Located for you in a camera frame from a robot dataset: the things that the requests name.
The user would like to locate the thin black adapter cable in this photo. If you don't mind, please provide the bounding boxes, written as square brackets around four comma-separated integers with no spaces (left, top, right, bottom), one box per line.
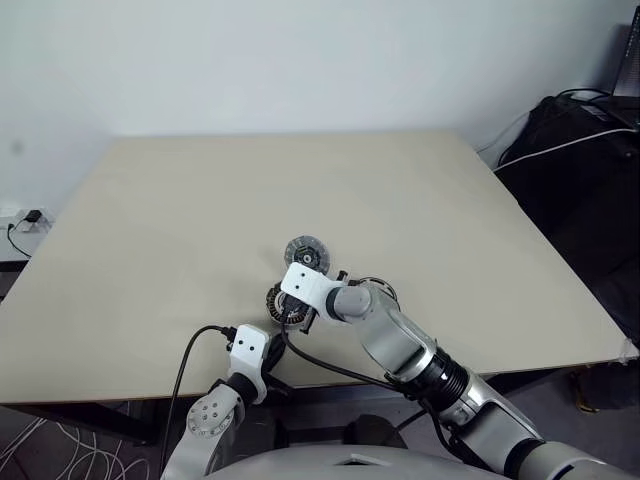
[5,219,31,259]

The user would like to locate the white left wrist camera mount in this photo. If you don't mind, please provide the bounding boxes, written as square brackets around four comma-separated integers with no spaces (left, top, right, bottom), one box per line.
[227,323,274,405]

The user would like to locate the motor stator with copper windings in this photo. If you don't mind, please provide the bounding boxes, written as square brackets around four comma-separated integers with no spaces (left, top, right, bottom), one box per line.
[263,282,311,329]

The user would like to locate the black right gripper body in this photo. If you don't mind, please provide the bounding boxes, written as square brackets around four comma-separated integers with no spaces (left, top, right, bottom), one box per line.
[278,293,317,335]

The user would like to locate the white floor cables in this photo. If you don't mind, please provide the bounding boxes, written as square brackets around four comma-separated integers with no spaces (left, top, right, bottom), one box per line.
[0,417,151,480]

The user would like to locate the yellow black striped object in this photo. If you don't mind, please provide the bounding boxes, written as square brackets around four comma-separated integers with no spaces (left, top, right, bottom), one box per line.
[569,372,601,414]

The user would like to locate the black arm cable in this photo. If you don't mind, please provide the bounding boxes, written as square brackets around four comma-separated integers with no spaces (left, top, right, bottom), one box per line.
[160,325,236,471]
[279,319,481,466]

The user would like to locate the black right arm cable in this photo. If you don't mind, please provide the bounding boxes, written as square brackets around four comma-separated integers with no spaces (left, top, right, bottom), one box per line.
[279,319,481,466]

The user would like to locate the motor end cover with circuit board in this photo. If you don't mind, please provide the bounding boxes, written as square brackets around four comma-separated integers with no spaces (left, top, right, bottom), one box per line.
[283,234,330,274]

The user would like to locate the thick white cable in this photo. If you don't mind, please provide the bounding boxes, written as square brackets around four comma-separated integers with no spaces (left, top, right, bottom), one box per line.
[494,127,640,171]

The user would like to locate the silver spoked motor rotor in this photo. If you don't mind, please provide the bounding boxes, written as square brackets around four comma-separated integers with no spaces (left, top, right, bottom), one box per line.
[355,273,400,304]

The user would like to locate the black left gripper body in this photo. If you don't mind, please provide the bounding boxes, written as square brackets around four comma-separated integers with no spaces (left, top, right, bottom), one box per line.
[263,333,289,374]

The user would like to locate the grey robot torso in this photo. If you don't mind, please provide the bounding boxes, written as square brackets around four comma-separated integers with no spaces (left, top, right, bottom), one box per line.
[204,444,481,480]

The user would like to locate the dark monitor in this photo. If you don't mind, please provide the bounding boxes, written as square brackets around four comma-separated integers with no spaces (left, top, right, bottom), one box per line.
[610,12,640,99]

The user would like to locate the large black bag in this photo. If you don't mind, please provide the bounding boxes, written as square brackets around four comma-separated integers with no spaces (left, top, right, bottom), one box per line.
[492,94,640,346]

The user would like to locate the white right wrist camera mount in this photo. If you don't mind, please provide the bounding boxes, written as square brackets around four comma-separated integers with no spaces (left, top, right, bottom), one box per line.
[279,263,344,321]

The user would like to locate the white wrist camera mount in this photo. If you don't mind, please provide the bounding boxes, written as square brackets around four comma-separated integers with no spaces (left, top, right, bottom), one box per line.
[227,323,274,405]
[279,263,344,321]

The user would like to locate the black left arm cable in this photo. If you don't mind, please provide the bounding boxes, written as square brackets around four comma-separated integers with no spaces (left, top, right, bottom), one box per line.
[160,325,236,471]

